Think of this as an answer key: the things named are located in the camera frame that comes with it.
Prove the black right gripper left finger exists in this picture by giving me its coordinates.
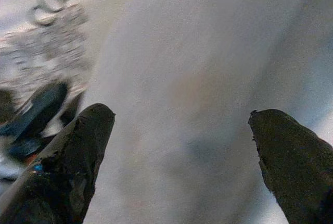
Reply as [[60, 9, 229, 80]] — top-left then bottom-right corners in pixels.
[[0, 103, 116, 224]]

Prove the grey speckled printed bag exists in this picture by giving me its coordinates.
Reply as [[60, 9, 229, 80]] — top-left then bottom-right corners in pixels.
[[0, 0, 92, 97]]

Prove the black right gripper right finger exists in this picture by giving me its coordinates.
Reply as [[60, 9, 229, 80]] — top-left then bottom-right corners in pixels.
[[248, 108, 333, 224]]

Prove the dark blue slipper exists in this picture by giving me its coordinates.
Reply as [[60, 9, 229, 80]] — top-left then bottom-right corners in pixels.
[[0, 82, 70, 141]]

